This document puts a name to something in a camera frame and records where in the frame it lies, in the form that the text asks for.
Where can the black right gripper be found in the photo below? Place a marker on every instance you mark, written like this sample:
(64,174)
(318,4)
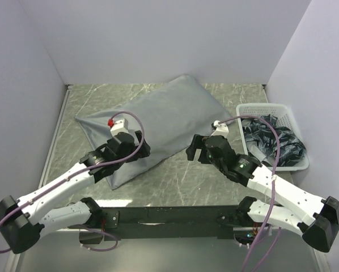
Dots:
(196,143)

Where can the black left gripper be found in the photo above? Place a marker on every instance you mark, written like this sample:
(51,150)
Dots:
(143,152)

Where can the grey pillowcase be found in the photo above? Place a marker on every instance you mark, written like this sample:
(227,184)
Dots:
(170,116)

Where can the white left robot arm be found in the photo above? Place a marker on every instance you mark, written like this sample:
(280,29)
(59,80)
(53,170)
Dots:
(24,221)

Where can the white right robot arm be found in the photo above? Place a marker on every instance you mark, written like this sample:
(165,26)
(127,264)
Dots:
(314,218)

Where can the white plastic basket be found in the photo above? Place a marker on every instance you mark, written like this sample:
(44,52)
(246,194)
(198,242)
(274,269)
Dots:
(284,117)

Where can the dark patterned cloth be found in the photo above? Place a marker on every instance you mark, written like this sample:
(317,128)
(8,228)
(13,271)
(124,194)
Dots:
(261,142)

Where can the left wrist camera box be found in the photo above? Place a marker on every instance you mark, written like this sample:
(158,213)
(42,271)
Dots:
(119,126)

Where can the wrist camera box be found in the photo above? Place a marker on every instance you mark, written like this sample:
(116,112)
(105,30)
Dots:
(119,126)
(219,129)

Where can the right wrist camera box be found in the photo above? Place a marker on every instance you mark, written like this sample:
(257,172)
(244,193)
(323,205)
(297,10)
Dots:
(219,129)

